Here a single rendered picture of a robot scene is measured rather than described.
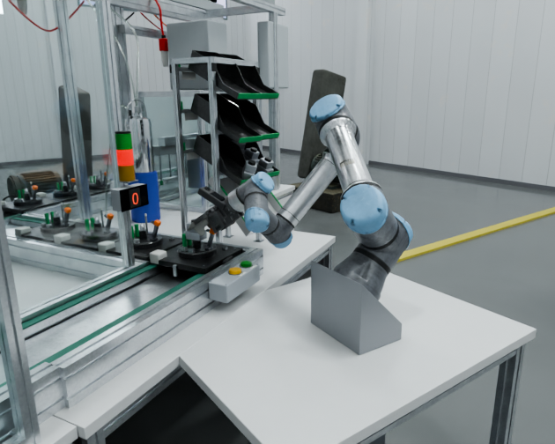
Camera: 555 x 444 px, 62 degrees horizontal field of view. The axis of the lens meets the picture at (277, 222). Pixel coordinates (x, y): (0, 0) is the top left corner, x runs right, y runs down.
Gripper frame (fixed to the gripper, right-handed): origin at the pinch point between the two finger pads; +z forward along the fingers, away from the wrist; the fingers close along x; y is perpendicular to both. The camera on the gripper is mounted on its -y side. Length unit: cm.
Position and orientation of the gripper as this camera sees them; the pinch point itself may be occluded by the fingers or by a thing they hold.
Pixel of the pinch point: (194, 225)
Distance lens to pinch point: 168.9
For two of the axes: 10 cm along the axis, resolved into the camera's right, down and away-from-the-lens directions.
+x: 4.5, -2.4, 8.6
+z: -7.2, 4.6, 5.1
